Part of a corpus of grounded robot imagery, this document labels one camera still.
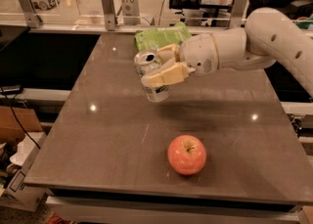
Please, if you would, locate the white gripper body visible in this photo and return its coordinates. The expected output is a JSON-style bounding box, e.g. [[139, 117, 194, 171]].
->
[[179, 34, 218, 76]]

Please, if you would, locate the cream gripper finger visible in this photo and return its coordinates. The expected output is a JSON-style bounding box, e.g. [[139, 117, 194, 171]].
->
[[141, 62, 196, 88], [156, 44, 180, 63]]

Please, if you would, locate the white green 7up can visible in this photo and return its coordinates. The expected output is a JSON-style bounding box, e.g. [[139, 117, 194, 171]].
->
[[134, 50, 169, 103]]

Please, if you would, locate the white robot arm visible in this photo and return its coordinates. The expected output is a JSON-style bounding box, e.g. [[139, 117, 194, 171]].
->
[[141, 8, 313, 96]]

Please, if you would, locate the green chip bag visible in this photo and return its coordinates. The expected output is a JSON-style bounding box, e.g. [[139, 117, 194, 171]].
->
[[134, 22, 192, 51]]

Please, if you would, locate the red apple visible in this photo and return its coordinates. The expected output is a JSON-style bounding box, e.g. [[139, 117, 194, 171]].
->
[[167, 135, 206, 176]]

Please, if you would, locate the brown cardboard box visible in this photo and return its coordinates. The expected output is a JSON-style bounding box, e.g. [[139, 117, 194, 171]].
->
[[0, 106, 42, 144]]

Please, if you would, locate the white cardboard box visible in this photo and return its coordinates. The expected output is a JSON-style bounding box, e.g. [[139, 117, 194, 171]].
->
[[0, 132, 46, 212]]

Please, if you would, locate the right metal bracket post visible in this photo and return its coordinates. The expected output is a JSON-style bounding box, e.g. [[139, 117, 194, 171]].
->
[[228, 0, 248, 28]]

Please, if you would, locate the metal bracket post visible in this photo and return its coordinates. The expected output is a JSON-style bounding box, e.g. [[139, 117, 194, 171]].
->
[[228, 0, 248, 28], [101, 0, 117, 31], [18, 0, 42, 28]]

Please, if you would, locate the middle metal bracket post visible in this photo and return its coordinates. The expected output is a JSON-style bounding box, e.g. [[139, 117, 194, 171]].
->
[[101, 0, 117, 31]]

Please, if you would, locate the left metal bracket post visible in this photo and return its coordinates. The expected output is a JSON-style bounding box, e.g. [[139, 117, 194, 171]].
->
[[18, 0, 42, 28]]

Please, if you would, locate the black cable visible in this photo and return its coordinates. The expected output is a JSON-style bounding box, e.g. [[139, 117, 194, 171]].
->
[[0, 85, 42, 151]]

